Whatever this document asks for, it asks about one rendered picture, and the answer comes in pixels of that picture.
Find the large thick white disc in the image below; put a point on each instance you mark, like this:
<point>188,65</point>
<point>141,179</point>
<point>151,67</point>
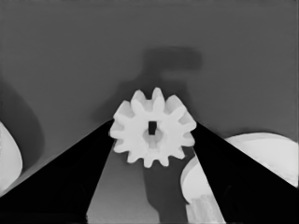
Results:
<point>9,155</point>

